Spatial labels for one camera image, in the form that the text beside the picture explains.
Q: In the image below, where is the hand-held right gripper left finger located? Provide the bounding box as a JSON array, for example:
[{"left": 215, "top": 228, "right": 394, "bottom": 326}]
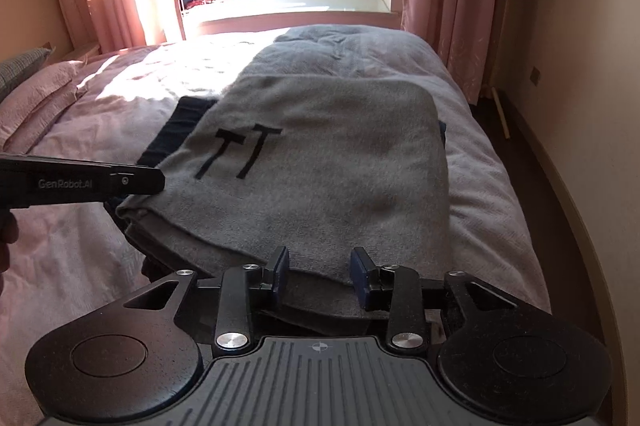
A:
[{"left": 122, "top": 246, "right": 292, "bottom": 349}]

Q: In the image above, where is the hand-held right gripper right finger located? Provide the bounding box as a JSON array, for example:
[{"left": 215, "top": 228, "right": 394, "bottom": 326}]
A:
[{"left": 350, "top": 247, "right": 521, "bottom": 349}]

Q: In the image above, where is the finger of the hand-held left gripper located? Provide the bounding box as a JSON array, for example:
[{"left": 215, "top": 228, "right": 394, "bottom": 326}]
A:
[{"left": 104, "top": 162, "right": 167, "bottom": 200}]

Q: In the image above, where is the dark garment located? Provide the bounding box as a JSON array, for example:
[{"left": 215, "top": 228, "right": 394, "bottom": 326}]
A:
[{"left": 137, "top": 95, "right": 451, "bottom": 337}]

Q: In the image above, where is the grey sweater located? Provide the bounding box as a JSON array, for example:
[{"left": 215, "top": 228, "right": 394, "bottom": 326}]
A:
[{"left": 115, "top": 73, "right": 453, "bottom": 319}]

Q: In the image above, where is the person's left hand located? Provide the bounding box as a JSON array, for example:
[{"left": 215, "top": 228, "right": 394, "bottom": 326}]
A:
[{"left": 0, "top": 206, "right": 21, "bottom": 302}]

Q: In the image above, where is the pink pillow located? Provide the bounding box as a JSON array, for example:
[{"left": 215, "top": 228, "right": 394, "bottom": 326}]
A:
[
  {"left": 0, "top": 81, "right": 96, "bottom": 152},
  {"left": 7, "top": 59, "right": 86, "bottom": 112}
]

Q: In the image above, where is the grey plaid pillow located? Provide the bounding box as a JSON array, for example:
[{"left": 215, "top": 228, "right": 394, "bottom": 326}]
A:
[{"left": 0, "top": 47, "right": 53, "bottom": 103}]

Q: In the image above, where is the bed with pink sheet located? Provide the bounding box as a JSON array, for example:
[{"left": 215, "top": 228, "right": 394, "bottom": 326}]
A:
[{"left": 0, "top": 24, "right": 553, "bottom": 407}]

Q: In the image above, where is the wooden stick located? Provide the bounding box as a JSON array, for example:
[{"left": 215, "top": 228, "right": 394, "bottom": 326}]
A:
[{"left": 491, "top": 87, "right": 512, "bottom": 140}]

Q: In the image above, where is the grey blanket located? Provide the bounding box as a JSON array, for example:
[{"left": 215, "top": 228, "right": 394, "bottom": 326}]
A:
[{"left": 227, "top": 24, "right": 448, "bottom": 107}]

